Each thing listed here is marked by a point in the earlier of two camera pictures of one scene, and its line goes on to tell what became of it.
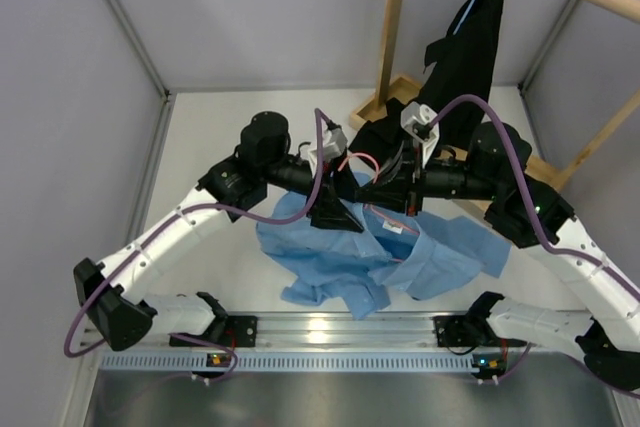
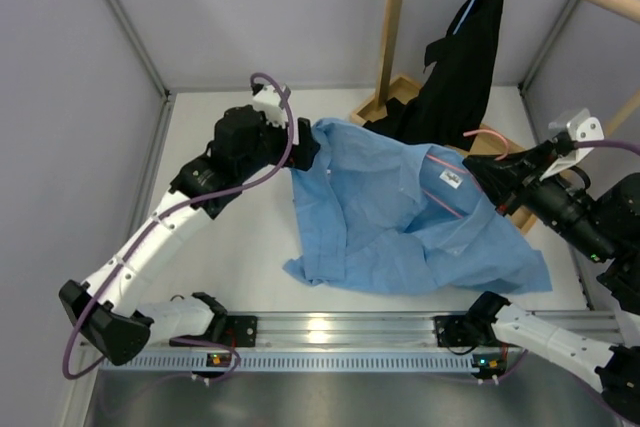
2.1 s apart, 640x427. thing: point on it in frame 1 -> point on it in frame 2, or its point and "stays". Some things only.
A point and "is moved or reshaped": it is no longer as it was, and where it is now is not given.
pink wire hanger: x=376 y=177 is moved or reshaped
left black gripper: x=328 y=211 -> x=301 y=155
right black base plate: x=457 y=331 stays
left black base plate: x=232 y=331 stays
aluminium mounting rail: x=308 y=328 stays
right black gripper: x=393 y=190 -> x=498 y=178
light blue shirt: x=421 y=255 is moved or reshaped
